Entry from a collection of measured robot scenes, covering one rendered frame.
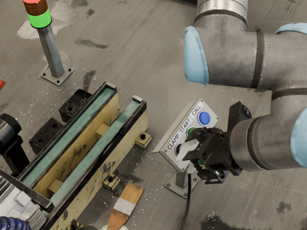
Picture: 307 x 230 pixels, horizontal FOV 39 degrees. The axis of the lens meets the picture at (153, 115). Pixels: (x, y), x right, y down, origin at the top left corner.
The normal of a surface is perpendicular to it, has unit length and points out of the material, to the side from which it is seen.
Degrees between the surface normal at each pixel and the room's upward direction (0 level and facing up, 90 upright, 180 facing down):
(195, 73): 82
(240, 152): 72
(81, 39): 0
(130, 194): 2
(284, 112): 43
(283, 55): 28
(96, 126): 90
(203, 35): 2
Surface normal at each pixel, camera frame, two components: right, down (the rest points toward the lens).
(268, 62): -0.12, 0.13
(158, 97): -0.03, -0.58
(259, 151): -0.78, 0.30
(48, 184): 0.84, 0.43
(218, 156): -0.66, -0.70
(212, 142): 0.52, -0.18
